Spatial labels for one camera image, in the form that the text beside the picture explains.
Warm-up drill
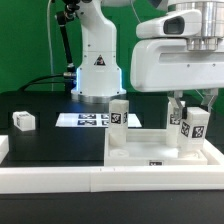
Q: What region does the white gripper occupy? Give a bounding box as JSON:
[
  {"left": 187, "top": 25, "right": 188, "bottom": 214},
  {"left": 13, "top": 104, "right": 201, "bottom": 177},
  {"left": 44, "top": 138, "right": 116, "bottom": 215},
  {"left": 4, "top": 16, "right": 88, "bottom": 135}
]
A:
[{"left": 130, "top": 9, "right": 224, "bottom": 120}]

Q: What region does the white square tabletop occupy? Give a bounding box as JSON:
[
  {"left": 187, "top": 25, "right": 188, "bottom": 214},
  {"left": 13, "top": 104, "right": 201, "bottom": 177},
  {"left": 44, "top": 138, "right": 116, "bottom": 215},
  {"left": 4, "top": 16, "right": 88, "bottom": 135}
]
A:
[{"left": 104, "top": 129, "right": 208, "bottom": 166}]

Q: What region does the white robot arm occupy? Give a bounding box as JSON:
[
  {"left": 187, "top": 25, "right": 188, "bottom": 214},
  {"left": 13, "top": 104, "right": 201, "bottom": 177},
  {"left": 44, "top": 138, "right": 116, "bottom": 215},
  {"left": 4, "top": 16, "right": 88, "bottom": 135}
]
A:
[{"left": 66, "top": 0, "right": 224, "bottom": 119}]

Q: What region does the white sheet with AprilTags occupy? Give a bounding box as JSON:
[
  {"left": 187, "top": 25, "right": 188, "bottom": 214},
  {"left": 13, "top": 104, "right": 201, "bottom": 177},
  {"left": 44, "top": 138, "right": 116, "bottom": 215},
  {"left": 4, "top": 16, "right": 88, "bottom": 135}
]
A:
[{"left": 56, "top": 113, "right": 141, "bottom": 128}]

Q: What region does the white U-shaped fence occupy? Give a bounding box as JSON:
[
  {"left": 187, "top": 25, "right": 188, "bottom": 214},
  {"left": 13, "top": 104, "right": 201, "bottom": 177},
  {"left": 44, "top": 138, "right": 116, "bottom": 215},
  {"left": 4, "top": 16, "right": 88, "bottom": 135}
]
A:
[{"left": 0, "top": 135, "right": 224, "bottom": 194}]

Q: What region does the black cable bundle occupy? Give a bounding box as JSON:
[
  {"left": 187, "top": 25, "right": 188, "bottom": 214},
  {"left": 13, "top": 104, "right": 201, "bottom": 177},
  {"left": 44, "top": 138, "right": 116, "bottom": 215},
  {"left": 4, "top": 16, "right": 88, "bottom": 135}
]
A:
[{"left": 18, "top": 73, "right": 77, "bottom": 93}]

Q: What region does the white thin cable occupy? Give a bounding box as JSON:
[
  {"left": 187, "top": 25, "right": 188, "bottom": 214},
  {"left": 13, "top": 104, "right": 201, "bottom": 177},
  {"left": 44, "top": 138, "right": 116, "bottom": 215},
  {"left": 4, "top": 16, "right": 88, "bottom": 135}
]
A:
[{"left": 46, "top": 0, "right": 56, "bottom": 92}]

